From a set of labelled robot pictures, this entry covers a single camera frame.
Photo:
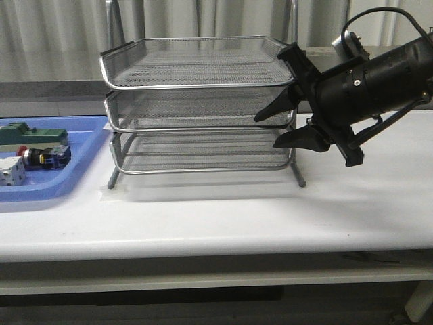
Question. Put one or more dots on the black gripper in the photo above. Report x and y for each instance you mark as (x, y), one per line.
(338, 98)

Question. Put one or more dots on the red emergency stop button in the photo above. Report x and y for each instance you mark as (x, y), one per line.
(50, 158)

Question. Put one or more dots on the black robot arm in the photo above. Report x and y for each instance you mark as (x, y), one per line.
(401, 85)

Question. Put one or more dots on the clear tape patch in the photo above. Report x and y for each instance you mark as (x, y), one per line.
(117, 193)

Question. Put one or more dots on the white table leg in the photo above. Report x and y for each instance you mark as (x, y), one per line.
(420, 301)

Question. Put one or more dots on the blue plastic tray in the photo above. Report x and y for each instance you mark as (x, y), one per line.
(86, 135)

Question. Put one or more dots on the dark background workbench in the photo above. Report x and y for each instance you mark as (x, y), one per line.
(51, 83)

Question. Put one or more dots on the green terminal block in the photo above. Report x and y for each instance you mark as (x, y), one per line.
(21, 133)

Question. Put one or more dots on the white circuit breaker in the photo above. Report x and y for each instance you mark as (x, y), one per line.
(12, 171)

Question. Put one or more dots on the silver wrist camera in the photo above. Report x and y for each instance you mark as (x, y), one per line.
(349, 48)

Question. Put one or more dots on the silver metal rack frame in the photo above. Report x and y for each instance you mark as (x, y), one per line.
(292, 165)

